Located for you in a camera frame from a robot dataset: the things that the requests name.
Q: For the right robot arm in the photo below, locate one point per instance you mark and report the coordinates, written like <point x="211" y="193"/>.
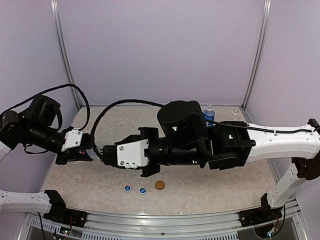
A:
<point x="188" y="140"/>

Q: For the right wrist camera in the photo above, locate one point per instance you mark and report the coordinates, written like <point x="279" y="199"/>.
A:
<point x="129" y="155"/>

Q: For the white blue bottle cap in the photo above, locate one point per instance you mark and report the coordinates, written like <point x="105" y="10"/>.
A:
<point x="127" y="188"/>
<point x="142" y="190"/>

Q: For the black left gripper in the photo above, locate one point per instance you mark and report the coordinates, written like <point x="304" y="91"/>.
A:
<point x="70" y="154"/>

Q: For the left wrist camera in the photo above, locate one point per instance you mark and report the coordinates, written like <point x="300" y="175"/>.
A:
<point x="72" y="139"/>

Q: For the clear plastic bottle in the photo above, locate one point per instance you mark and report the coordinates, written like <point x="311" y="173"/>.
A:
<point x="236" y="114"/>

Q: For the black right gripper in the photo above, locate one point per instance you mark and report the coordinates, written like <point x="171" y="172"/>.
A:
<point x="148" y="129"/>

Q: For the front aluminium frame rail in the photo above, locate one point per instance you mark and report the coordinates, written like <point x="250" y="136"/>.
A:
<point x="111" y="226"/>

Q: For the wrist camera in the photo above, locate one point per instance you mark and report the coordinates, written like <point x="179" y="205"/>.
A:
<point x="129" y="155"/>
<point x="72" y="139"/>

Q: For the right aluminium corner post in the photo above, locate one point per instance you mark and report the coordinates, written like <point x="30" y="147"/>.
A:
<point x="258" y="53"/>

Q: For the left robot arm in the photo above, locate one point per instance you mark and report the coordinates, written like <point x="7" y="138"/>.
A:
<point x="33" y="127"/>

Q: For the left aluminium corner post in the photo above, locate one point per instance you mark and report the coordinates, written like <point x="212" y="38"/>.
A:
<point x="54" y="4"/>

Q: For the aluminium corner post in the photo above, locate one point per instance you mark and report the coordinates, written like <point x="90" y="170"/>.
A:
<point x="54" y="4"/>
<point x="258" y="53"/>

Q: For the blue label water bottle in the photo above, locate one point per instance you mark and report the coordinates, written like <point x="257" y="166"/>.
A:
<point x="209" y="115"/>

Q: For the gold juice bottle cap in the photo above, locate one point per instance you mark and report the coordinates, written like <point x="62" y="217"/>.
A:
<point x="159" y="185"/>

